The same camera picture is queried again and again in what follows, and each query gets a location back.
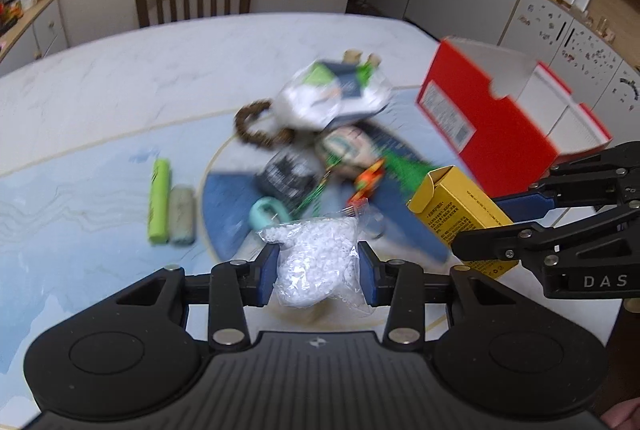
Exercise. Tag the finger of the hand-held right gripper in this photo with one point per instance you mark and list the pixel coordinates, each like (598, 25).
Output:
(525, 204)
(500, 242)

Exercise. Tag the white stickered cabinet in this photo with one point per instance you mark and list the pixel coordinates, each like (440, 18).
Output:
(565, 40)

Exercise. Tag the yellow cardboard box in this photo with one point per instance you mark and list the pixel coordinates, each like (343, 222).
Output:
(450, 205)

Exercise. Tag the teal round object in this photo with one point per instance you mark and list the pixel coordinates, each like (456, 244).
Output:
(260, 212)

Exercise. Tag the bright green tube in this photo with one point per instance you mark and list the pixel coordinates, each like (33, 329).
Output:
(160, 205)

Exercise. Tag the grey-green tube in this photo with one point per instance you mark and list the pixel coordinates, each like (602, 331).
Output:
(181, 215)

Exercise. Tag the white plastic bag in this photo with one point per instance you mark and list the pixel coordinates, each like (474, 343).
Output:
(320, 100)

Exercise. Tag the bag of white beads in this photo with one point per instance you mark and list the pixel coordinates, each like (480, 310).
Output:
(310, 260)

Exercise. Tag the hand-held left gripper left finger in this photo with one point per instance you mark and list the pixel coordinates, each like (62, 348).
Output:
(269, 272)

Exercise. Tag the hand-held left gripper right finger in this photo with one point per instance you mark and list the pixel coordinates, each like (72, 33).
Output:
(366, 277)

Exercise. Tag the beige printed pouch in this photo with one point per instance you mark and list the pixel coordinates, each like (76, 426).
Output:
(345, 150)

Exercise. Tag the bag of black beads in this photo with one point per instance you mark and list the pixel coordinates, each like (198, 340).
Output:
(287, 175)

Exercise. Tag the brown scrunchie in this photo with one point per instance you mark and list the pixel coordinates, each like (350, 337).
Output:
(245, 130)

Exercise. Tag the red cardboard box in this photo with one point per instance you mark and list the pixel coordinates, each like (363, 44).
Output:
(465, 95)

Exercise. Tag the low white sideboard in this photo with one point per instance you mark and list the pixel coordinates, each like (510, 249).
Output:
(45, 35)

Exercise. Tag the colourful clutter pile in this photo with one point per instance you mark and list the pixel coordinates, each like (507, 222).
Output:
(12, 5)

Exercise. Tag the green fuzzy item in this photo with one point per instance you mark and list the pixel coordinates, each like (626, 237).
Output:
(405, 168)

